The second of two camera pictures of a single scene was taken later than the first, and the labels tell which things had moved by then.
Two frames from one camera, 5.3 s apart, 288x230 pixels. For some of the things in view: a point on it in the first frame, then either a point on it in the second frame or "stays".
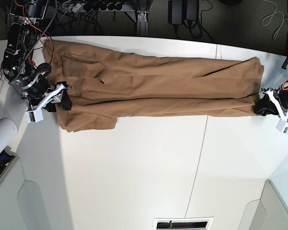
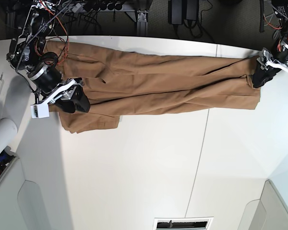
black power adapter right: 192,9 stays
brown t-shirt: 105,82 stays
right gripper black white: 284,98 to 284,53
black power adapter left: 176,11 stays
